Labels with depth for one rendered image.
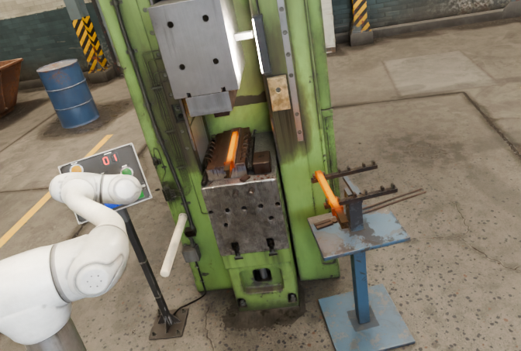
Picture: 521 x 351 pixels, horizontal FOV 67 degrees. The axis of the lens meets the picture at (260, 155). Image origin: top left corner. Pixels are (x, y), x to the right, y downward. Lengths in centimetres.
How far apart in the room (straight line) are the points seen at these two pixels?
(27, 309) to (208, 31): 121
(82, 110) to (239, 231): 467
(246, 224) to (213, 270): 61
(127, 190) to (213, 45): 72
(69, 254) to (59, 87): 551
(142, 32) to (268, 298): 160
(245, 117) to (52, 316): 165
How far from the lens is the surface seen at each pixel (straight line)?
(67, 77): 633
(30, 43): 977
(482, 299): 261
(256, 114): 234
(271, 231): 210
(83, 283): 89
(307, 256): 249
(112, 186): 141
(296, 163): 210
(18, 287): 96
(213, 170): 198
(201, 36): 174
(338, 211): 160
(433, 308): 252
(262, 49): 183
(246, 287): 245
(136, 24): 194
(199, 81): 179
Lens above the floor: 192
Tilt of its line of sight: 28 degrees down
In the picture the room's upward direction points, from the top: 12 degrees counter-clockwise
